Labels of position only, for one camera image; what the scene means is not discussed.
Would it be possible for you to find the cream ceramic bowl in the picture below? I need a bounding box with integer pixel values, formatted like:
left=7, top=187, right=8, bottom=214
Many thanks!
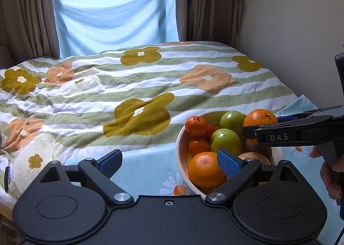
left=175, top=110, right=273, bottom=199

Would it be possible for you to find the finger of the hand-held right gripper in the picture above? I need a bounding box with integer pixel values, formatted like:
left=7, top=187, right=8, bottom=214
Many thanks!
left=277, top=105, right=340, bottom=123
left=242, top=115, right=334, bottom=139

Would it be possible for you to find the light blue window cloth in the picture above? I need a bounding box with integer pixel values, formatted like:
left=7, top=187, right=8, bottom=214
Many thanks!
left=52, top=0, right=180, bottom=59

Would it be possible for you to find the small mandarin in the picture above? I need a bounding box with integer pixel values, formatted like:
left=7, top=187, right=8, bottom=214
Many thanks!
left=185, top=116, right=209, bottom=137
left=188, top=137, right=210, bottom=157

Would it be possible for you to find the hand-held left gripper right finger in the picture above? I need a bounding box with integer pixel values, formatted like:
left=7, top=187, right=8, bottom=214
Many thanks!
left=206, top=148, right=300, bottom=205

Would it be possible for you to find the blue daisy tablecloth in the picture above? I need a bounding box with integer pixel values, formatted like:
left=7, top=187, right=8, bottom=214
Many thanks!
left=64, top=95, right=344, bottom=245

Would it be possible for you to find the brown kiwi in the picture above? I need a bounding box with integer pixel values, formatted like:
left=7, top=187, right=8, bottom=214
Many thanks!
left=244, top=139, right=273, bottom=155

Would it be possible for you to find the striped floral blanket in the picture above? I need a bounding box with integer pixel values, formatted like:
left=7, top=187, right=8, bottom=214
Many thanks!
left=0, top=41, right=299, bottom=221

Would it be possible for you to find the wrinkled yellow-brown apple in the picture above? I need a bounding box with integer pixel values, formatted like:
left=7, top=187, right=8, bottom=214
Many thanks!
left=238, top=152, right=271, bottom=166

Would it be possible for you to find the orange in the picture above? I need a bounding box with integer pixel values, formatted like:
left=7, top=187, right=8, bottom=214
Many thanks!
left=187, top=152, right=227, bottom=188
left=243, top=109, right=278, bottom=129

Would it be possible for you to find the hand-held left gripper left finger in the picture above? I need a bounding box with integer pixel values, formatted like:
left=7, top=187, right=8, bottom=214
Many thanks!
left=40, top=149, right=134, bottom=207

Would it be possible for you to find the small dark object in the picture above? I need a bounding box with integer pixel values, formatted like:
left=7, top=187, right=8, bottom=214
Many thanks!
left=4, top=160, right=11, bottom=192

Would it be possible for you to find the person's right hand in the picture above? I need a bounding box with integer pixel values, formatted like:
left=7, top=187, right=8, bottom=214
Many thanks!
left=309, top=148, right=344, bottom=200

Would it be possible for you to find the brown curtain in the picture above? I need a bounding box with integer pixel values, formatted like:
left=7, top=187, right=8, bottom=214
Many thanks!
left=0, top=0, right=63, bottom=69
left=176, top=0, right=242, bottom=49

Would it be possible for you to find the green apple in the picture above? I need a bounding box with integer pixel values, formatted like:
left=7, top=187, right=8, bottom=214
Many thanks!
left=219, top=111, right=246, bottom=136
left=210, top=128, right=242, bottom=155

